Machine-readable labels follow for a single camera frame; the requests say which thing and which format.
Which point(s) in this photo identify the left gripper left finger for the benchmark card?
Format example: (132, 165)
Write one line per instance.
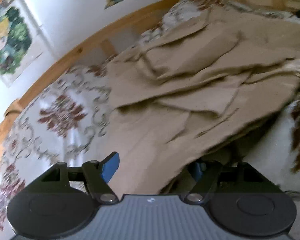
(97, 176)

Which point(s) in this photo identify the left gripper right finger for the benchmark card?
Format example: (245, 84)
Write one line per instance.
(206, 183)

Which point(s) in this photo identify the beige hooded coat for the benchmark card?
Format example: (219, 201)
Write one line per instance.
(188, 91)

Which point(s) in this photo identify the floral patterned bedspread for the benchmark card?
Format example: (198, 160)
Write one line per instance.
(69, 120)

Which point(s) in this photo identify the cartoon wall poster middle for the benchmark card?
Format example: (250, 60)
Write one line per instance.
(20, 42)

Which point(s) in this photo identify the wooden bed frame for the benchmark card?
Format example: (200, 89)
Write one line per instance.
(140, 20)

